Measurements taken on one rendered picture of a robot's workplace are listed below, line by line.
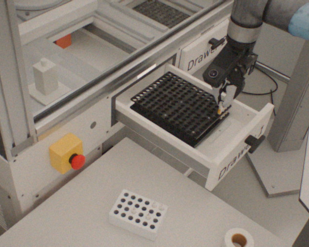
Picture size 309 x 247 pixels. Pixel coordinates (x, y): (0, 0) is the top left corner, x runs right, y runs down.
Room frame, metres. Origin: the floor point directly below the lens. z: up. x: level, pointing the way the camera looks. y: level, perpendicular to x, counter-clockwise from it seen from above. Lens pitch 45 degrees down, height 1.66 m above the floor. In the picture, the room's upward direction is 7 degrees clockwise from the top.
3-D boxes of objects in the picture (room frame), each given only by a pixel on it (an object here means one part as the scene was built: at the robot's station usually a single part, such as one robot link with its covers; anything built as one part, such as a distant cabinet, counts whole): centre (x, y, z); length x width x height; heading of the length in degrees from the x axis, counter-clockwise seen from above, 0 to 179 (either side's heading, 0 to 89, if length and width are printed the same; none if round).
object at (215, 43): (1.20, -0.16, 0.91); 0.07 x 0.04 x 0.01; 146
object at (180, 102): (0.88, -0.06, 0.87); 0.22 x 0.18 x 0.06; 56
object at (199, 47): (1.21, -0.14, 0.87); 0.29 x 0.02 x 0.11; 146
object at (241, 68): (0.88, -0.18, 1.08); 0.09 x 0.08 x 0.12; 146
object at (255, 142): (0.76, -0.25, 0.91); 0.07 x 0.04 x 0.01; 146
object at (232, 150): (0.77, -0.23, 0.87); 0.29 x 0.02 x 0.11; 146
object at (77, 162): (0.65, 0.18, 0.88); 0.04 x 0.03 x 0.04; 146
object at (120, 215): (0.58, 0.01, 0.78); 0.12 x 0.08 x 0.04; 73
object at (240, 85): (0.84, -0.19, 1.02); 0.05 x 0.02 x 0.09; 56
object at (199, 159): (0.89, -0.06, 0.86); 0.40 x 0.26 x 0.06; 56
